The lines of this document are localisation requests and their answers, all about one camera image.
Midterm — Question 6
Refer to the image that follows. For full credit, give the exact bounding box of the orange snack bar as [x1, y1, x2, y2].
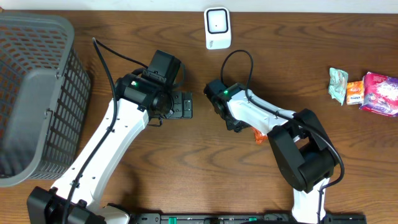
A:
[251, 127, 268, 144]

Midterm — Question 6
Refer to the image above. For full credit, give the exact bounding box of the teal snack packet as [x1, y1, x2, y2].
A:
[328, 67, 348, 105]

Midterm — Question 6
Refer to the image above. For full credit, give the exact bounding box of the small orange white packet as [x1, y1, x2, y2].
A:
[346, 81, 364, 105]

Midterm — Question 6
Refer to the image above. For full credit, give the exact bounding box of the purple snack package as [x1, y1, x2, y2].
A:
[359, 72, 397, 117]

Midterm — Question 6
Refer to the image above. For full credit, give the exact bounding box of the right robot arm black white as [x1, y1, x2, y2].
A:
[204, 80, 341, 223]

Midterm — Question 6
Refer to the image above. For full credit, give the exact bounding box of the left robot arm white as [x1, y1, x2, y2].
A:
[27, 71, 193, 223]

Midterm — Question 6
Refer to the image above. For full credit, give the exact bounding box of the grey plastic mesh basket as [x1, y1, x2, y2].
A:
[1, 12, 91, 187]

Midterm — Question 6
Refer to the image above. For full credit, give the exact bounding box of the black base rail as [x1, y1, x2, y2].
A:
[129, 213, 367, 224]

